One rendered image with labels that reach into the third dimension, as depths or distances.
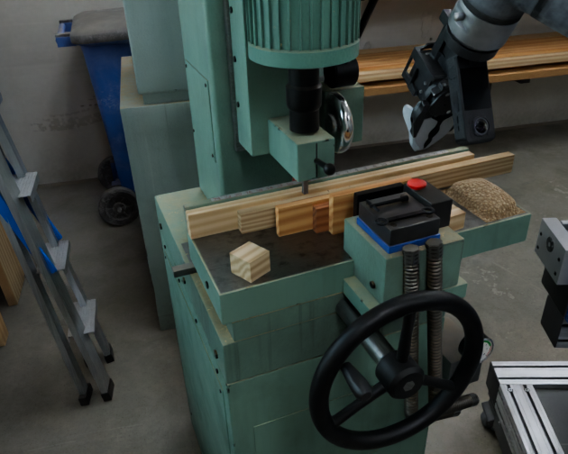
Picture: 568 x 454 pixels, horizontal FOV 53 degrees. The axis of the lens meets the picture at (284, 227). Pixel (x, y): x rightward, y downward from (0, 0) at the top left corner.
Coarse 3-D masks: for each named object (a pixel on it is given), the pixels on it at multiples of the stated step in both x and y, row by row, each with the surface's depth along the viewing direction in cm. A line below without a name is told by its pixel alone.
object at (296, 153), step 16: (272, 128) 102; (288, 128) 99; (320, 128) 98; (272, 144) 104; (288, 144) 96; (304, 144) 93; (320, 144) 94; (288, 160) 98; (304, 160) 94; (304, 176) 96; (320, 176) 97
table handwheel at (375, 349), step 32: (352, 320) 92; (384, 320) 75; (480, 320) 83; (384, 352) 85; (480, 352) 86; (320, 384) 76; (384, 384) 82; (416, 384) 82; (448, 384) 88; (320, 416) 79; (416, 416) 91; (352, 448) 85
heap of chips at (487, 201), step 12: (468, 180) 110; (480, 180) 109; (444, 192) 113; (456, 192) 110; (468, 192) 107; (480, 192) 106; (492, 192) 105; (504, 192) 106; (468, 204) 107; (480, 204) 104; (492, 204) 103; (504, 204) 104; (516, 204) 105; (480, 216) 104; (492, 216) 103; (504, 216) 104
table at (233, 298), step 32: (480, 224) 102; (512, 224) 104; (192, 256) 103; (224, 256) 96; (288, 256) 95; (320, 256) 95; (224, 288) 88; (256, 288) 88; (288, 288) 91; (320, 288) 94; (352, 288) 92; (448, 288) 91; (224, 320) 89
